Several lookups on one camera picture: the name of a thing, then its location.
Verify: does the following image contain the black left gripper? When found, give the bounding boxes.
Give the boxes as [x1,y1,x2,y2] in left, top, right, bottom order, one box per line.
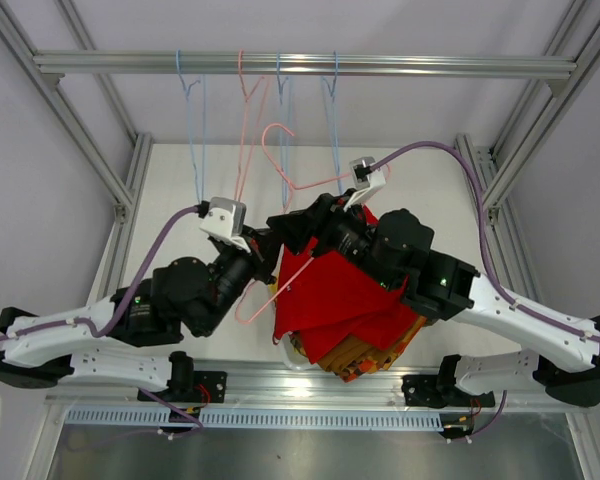
[197,225,280,337]

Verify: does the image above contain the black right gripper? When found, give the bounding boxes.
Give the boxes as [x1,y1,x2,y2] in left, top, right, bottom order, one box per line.
[265,190,396,292]

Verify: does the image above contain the pink hanger of red trousers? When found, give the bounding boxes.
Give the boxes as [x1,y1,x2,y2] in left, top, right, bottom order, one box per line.
[234,122,391,325]

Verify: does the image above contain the red trousers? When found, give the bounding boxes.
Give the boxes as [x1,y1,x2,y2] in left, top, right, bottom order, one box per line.
[272,202,421,365]

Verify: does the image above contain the blue hanger of orange camouflage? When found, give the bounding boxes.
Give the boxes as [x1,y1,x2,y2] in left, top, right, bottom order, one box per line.
[275,50,294,214]

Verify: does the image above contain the white plastic basket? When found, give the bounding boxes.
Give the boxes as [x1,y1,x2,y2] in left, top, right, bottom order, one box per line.
[277,336,313,371]

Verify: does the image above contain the pink hanger of yellow camouflage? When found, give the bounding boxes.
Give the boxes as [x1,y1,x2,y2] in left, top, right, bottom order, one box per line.
[234,50,271,200]

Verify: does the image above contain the blue hanger of brown trousers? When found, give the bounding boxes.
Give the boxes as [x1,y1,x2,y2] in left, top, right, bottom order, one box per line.
[320,51,344,194]

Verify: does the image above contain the orange brown camouflage trousers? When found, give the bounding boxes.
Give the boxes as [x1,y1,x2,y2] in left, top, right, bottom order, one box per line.
[288,316,425,383]

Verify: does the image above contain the blue hanger of yellow trousers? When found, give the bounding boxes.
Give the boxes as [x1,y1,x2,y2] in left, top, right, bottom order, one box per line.
[175,49,207,203]

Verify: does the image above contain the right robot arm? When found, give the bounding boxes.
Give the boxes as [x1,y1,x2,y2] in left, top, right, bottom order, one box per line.
[266,194,600,407]

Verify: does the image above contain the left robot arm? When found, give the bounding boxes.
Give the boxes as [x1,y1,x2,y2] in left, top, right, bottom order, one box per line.
[0,227,281,403]

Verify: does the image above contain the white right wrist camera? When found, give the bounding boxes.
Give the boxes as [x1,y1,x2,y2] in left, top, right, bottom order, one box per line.
[344,156,386,211]

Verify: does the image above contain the slotted cable duct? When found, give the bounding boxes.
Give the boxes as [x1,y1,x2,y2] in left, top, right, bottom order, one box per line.
[65,406,443,432]

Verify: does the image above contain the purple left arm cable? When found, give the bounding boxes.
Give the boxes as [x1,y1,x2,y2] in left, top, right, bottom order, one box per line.
[0,202,211,441]

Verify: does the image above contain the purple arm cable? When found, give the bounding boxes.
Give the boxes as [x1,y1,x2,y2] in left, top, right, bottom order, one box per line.
[0,202,211,441]
[354,140,600,444]

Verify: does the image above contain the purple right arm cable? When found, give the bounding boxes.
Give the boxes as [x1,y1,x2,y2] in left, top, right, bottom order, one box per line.
[354,140,600,444]

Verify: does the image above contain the aluminium frame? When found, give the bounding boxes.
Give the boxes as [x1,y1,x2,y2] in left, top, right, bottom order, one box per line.
[0,0,600,431]

